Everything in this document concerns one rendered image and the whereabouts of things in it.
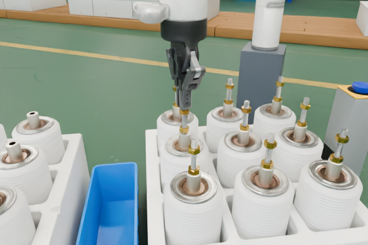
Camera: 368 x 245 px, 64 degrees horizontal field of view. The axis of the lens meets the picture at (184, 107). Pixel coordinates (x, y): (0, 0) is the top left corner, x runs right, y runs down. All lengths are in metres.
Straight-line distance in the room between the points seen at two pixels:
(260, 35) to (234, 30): 1.50
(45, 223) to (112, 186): 0.27
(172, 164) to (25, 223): 0.25
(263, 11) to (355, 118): 0.47
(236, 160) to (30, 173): 0.37
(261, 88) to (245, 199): 0.64
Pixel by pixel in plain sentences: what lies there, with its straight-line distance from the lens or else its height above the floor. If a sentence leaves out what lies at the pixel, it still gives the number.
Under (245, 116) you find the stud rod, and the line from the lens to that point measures 0.57.
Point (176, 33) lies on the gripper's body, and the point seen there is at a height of 0.48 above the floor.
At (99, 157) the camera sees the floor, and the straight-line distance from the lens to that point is 1.02.
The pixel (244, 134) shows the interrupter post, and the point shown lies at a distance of 0.59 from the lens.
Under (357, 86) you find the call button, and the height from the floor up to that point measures 0.33.
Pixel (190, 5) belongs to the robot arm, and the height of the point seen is 0.52.
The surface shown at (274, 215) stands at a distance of 0.51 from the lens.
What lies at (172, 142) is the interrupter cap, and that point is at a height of 0.25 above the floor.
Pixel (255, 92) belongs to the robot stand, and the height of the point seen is 0.16.
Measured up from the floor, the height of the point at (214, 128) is 0.23.
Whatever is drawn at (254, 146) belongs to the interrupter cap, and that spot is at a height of 0.25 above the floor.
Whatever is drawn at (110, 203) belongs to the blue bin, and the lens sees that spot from 0.84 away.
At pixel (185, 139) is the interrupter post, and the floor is 0.27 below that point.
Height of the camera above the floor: 0.57
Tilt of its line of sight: 26 degrees down
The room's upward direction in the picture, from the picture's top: straight up
